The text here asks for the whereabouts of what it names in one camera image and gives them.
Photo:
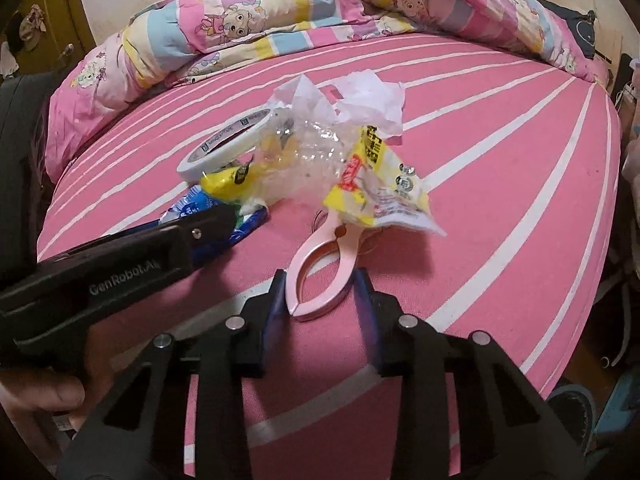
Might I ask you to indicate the pink striped bed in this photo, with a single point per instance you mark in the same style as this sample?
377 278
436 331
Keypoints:
500 210

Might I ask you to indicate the brown wooden door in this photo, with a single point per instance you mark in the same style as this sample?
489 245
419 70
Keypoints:
55 5

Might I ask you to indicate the person's left hand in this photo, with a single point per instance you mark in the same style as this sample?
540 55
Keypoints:
35 395

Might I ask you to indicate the pink plastic clip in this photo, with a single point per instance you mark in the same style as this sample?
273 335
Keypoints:
320 237

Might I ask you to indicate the dark slipper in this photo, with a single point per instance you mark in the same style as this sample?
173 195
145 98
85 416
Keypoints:
572 410

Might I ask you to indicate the yellow white snack wrapper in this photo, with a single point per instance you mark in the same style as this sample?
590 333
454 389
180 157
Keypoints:
380 185

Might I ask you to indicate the white hanging cloth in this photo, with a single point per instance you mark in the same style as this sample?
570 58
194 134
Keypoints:
7 60

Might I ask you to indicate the blue snack wrapper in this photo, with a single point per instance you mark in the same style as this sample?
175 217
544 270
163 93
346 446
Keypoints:
250 220

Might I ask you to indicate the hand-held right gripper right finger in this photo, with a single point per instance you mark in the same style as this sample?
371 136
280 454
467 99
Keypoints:
366 310

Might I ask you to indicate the blue plastic object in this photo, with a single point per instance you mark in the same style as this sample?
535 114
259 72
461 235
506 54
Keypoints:
620 410

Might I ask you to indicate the small yellow wrapper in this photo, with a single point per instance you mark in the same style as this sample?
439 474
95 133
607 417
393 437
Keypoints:
225 182

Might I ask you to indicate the clear plastic bag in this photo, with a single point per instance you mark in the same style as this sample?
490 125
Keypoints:
310 160

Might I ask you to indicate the pastel striped cartoon quilt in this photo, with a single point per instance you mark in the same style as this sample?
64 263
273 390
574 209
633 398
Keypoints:
225 15

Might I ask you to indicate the pink floral hanging cloth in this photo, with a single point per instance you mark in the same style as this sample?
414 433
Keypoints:
31 22

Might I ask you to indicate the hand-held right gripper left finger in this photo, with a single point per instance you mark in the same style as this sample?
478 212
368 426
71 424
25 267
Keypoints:
278 310

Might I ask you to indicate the white tape roll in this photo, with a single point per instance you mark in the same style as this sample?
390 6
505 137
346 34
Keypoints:
210 155

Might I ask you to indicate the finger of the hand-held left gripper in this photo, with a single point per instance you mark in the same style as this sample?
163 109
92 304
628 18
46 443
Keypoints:
212 227
278 310

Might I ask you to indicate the dark blue pillow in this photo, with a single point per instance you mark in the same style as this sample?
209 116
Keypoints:
575 25

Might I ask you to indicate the white crumpled tissue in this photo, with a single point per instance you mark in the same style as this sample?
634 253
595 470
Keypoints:
360 95

